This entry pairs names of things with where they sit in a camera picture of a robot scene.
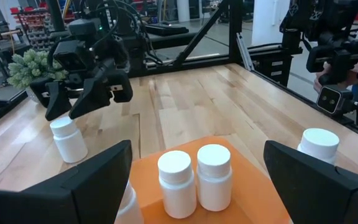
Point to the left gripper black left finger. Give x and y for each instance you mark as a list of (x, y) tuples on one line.
[(57, 202)]

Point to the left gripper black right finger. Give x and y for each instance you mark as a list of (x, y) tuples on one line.
[(315, 199)]

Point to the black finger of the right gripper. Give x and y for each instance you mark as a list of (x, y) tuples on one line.
[(57, 102), (95, 93)]

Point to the white plastic pill bottle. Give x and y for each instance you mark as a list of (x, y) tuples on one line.
[(177, 193), (214, 186), (319, 143), (132, 208), (70, 146)]

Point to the translucent orange plastic basket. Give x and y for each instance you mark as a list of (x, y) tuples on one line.
[(250, 193)]

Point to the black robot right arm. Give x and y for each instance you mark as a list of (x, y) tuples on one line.
[(84, 29)]

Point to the green plant in patterned pot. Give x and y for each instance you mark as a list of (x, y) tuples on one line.
[(30, 67)]

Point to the black flat tray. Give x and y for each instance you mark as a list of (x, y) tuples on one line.
[(166, 29)]

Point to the shelf of red bins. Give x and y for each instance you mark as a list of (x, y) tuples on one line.
[(30, 17)]

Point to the silver aluminium extrusion bar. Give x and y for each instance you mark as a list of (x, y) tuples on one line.
[(244, 51)]

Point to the black equipment box with labels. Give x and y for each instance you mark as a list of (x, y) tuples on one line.
[(272, 73)]

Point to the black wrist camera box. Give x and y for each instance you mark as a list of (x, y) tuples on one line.
[(70, 56)]

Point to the black diagonal frame brace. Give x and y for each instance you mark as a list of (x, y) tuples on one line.
[(204, 34)]

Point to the black table-level camera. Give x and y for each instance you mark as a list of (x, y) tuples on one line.
[(329, 101)]

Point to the black vertical frame post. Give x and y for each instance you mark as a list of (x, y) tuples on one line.
[(235, 31)]

